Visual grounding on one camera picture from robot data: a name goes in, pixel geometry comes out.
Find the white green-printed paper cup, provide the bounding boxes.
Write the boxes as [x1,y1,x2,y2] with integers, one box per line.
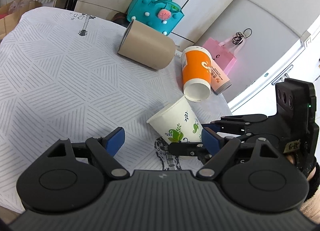
[146,96,202,144]

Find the pink paper cup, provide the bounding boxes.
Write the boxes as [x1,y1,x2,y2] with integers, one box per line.
[210,61,232,95]

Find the orange coco paper cup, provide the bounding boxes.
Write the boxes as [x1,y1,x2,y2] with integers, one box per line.
[181,46,212,102]

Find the beige tan cup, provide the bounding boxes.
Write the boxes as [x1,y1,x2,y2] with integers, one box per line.
[117,20,176,70]

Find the person's right hand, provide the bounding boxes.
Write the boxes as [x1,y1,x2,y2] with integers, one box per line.
[300,162,319,224]

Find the white door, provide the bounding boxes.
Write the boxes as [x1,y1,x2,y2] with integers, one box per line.
[228,18,319,116]

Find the pink paper shopping bag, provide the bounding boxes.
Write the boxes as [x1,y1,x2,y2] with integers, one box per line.
[203,36,246,75]

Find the white patterned tablecloth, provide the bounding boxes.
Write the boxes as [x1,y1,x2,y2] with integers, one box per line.
[0,6,232,214]

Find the teal tote bag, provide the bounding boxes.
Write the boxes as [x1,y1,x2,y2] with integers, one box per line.
[126,0,184,36]

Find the brown kraft paper bag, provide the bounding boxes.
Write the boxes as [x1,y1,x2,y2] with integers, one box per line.
[0,0,41,40]

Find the silver door handle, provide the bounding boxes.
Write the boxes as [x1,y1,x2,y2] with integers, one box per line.
[271,64,293,85]

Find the black wall hook cords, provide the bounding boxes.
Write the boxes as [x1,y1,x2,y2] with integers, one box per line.
[231,27,253,46]

